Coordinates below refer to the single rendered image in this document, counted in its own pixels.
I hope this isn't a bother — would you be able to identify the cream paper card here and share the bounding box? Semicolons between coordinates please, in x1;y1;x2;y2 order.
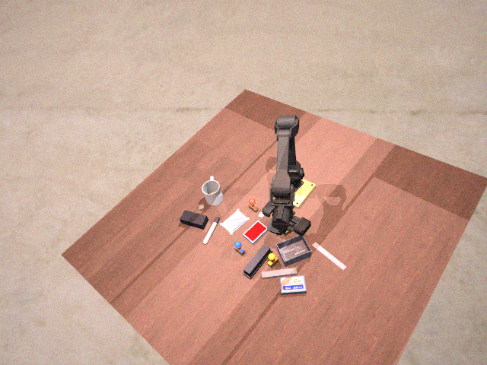
220;209;250;235

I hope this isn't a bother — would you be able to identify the wooden stamp with red knob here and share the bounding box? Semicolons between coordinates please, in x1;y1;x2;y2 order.
249;199;259;212

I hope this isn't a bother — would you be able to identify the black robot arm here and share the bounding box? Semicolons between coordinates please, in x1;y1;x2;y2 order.
267;116;304;235

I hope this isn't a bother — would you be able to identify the grey mug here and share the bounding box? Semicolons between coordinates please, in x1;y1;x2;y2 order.
202;176;224;206

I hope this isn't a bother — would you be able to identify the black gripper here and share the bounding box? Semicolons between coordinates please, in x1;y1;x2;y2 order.
262;201;311;236

